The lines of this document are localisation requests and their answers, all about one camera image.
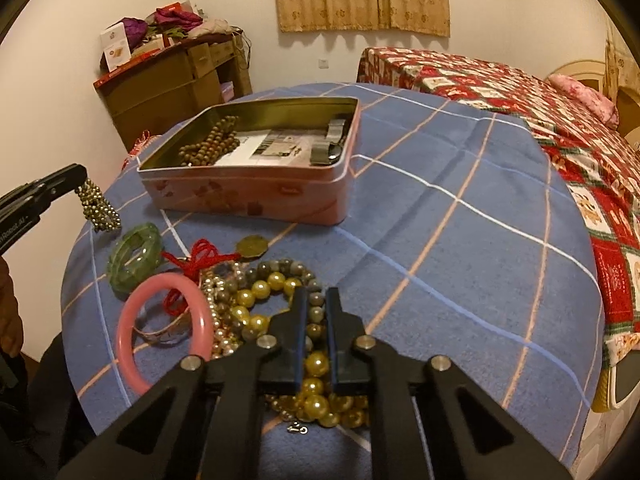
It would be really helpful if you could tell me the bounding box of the person's left forearm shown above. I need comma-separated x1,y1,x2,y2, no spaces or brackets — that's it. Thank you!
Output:
0,259,25,357

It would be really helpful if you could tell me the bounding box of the brown wooden bead bracelet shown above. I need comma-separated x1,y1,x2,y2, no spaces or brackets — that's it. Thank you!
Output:
177,115,242,167

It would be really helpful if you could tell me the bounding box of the pink fringed cloth bundle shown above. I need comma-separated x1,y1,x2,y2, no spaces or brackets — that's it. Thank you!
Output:
122,130,157,170

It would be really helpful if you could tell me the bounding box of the thin silver bangle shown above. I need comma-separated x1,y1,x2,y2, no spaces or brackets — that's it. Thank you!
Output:
132,309,194,347

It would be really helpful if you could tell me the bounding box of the black wristwatch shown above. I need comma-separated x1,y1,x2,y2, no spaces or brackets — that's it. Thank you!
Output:
308,118,351,167

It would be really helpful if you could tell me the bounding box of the dark cloth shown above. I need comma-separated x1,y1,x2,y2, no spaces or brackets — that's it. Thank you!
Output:
0,332,103,480

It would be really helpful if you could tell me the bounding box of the cream headboard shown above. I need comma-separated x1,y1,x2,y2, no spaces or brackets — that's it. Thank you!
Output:
554,58,640,137

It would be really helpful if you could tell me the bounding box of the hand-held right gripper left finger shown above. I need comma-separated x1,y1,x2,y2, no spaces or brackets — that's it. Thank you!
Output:
55,287,308,480

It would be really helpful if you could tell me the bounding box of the wooden desk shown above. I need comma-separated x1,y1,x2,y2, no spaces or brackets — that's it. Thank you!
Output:
92,34,254,152

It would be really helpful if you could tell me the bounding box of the pink tin box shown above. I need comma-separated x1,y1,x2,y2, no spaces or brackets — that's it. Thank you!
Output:
136,96,362,226

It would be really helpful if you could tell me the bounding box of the pink bangle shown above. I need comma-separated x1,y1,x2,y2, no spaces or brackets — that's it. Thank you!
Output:
114,275,207,396

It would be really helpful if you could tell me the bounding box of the bed with red quilt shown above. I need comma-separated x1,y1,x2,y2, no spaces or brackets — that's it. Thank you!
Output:
357,46,640,413

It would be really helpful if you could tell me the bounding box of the green jade bangle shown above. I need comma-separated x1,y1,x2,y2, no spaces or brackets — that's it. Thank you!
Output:
106,223,165,295

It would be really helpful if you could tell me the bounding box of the beige cloth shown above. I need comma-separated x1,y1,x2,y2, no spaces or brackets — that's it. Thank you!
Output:
187,18,232,39

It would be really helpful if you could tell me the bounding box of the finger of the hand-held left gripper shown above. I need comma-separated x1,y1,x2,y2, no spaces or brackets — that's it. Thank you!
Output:
31,162,90,197
0,182,62,227

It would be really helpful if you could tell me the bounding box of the printed paper sheet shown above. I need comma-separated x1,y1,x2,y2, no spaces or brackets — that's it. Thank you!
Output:
215,127,333,166

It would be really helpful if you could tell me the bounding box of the white pearl necklace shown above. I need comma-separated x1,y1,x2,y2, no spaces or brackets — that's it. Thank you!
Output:
199,272,247,361

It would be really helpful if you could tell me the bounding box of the grey bead bracelet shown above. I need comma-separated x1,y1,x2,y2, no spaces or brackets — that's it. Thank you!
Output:
225,258,327,357

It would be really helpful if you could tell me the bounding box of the magenta cloth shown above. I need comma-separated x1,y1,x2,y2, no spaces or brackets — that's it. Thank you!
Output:
154,5,204,34

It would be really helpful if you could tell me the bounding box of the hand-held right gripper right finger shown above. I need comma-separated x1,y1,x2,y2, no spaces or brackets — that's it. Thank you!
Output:
325,287,576,480

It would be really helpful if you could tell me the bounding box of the pink pillow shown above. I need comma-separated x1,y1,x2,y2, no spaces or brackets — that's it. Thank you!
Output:
547,73,620,129

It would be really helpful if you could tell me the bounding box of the metallic bead bracelet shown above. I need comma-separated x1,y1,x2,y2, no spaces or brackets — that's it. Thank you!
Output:
76,178,123,234

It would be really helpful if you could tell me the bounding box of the gold pearl necklace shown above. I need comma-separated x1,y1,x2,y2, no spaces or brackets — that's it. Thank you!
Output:
235,272,372,429

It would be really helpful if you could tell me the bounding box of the purple cloth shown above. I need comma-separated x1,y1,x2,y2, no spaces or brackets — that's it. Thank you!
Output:
122,16,149,51

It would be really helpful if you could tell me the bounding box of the beige side curtain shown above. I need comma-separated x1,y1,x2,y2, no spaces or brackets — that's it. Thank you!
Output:
604,24,640,107

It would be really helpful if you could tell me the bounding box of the red knotted cord coin charm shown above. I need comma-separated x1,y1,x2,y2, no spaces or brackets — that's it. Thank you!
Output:
161,236,271,319

